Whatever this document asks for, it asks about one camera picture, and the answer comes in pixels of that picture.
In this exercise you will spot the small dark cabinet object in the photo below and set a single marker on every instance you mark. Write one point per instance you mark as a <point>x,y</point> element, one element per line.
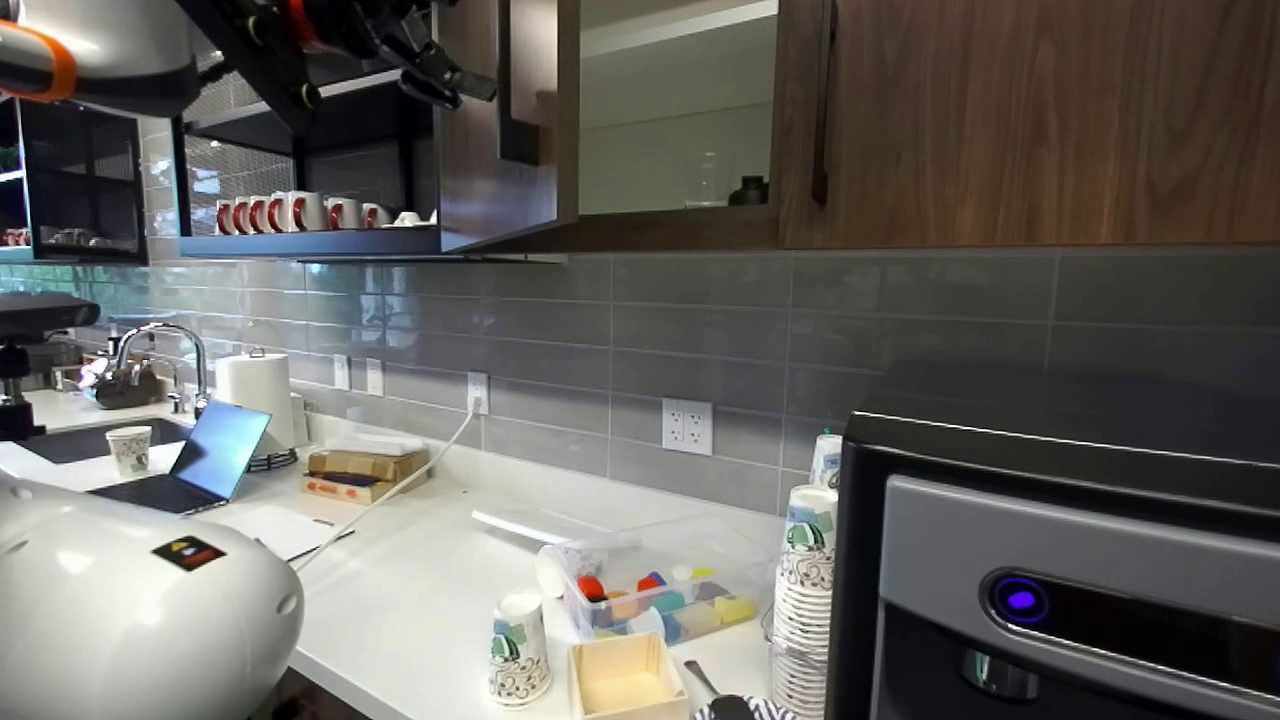
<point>751,190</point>

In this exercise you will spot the wood wall cabinet carcass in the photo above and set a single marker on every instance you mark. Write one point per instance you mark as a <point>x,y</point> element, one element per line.
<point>667,132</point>

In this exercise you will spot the clear plastic toy container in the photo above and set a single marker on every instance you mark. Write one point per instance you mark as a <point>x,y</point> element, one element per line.
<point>667,587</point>

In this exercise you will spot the white paper sheet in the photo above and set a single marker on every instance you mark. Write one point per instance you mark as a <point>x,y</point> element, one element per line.
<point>287,531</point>

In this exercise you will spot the chrome kitchen faucet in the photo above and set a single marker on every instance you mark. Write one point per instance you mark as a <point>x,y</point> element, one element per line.
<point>165,351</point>

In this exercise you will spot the printed cup behind stack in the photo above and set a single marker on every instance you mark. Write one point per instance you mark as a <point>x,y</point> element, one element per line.
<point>826,461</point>

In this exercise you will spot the wide dark wood cabinet door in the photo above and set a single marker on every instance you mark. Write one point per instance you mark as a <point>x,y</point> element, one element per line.
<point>1053,122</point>

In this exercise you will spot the wide white wall outlet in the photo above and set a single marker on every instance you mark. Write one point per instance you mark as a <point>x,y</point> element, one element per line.
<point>687,426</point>

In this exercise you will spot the blue open wall shelf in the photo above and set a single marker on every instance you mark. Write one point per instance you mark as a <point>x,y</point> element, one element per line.
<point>306,243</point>

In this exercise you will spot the black open shelving unit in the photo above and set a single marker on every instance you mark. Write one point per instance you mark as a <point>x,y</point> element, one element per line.
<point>80,186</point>

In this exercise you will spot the white red mug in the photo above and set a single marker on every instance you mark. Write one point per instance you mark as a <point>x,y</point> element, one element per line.
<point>251,212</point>
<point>342,212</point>
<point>374,218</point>
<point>289,212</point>
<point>225,218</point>

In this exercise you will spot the square wooden box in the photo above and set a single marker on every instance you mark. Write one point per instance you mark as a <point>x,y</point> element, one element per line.
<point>627,679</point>

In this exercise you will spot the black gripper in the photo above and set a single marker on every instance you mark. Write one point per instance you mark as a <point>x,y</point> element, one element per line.
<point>342,33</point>

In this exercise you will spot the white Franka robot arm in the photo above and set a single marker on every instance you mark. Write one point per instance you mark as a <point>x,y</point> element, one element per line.
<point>106,603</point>

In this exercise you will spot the small white wall outlet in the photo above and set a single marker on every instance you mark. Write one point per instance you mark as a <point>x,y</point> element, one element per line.
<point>374,376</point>
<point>342,374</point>

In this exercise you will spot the printed paper cup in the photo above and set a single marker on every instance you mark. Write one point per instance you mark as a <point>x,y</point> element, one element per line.
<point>518,648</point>

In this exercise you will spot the small paper cup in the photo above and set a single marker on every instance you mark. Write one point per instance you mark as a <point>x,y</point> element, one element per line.
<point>129,449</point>

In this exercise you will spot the blue screen laptop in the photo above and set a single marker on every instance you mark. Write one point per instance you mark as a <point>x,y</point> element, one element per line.
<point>213,455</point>

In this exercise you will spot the plastic water bottle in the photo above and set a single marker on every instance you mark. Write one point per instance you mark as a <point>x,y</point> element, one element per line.
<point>805,573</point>

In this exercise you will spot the white paper towel roll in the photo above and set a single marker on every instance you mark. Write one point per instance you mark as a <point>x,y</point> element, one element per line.
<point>258,395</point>

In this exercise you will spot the yellow triangle block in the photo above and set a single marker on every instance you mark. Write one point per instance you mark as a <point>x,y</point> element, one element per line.
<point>730,611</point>

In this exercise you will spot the black coffee machine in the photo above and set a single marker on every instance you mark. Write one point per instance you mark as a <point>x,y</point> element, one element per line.
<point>32,347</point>

